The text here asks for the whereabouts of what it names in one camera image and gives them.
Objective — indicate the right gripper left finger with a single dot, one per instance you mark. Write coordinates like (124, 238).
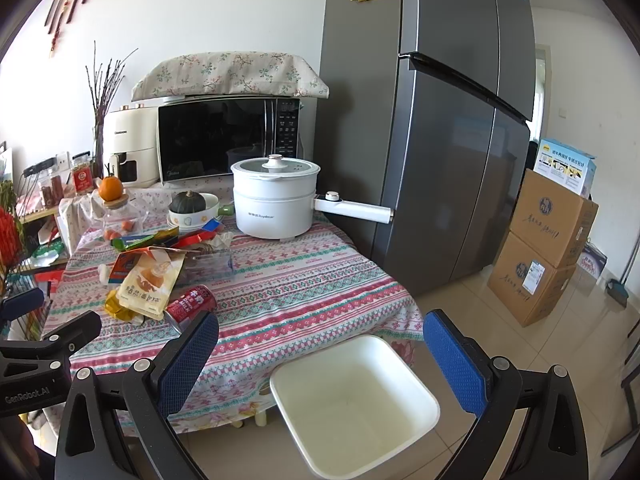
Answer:
(91, 444)

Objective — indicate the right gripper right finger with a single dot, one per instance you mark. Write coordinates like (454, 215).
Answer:
(551, 443)

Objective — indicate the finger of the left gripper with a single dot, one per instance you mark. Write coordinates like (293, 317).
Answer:
(21, 304)
(68, 338)

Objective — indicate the clear plastic bottle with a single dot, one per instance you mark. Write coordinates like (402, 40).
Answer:
(205, 264)

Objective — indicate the white plastic trash bin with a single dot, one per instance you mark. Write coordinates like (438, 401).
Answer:
(353, 406)

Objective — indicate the yellow snack wrapper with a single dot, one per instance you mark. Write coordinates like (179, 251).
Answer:
(113, 307)

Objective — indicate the beige snack bag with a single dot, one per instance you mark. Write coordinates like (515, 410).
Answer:
(147, 287)

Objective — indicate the patterned tablecloth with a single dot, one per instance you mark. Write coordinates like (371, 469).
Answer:
(283, 300)

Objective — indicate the red soda can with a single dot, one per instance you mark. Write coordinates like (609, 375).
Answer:
(180, 312)

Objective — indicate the green snack wrapper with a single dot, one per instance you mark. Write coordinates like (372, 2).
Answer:
(159, 238)

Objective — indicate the orange fruit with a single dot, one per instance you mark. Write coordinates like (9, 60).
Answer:
(110, 189)

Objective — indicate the lower cardboard box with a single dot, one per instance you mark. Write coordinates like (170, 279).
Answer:
(527, 285)

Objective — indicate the cardboard box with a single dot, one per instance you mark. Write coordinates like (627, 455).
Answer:
(552, 220)
(527, 285)

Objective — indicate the dark green squash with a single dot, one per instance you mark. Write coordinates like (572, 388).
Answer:
(188, 202)

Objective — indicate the cream air fryer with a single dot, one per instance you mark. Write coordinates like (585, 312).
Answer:
(130, 145)

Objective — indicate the upper cardboard box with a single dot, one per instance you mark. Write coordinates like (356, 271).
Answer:
(552, 220)

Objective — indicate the black microwave oven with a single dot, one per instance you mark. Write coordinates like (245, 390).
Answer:
(204, 137)

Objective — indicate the dried twig bundle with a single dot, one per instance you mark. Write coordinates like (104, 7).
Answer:
(104, 81)

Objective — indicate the white electric cooking pot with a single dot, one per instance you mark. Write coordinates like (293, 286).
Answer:
(275, 198)

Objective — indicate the blue printed box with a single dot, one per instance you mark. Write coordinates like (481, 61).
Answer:
(567, 166)

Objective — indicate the floral cloth cover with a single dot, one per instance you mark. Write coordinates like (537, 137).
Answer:
(232, 73)

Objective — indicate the grey refrigerator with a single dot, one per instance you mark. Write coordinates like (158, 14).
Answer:
(427, 115)

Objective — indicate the white bowl with green handle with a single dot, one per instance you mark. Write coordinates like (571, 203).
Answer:
(190, 222)

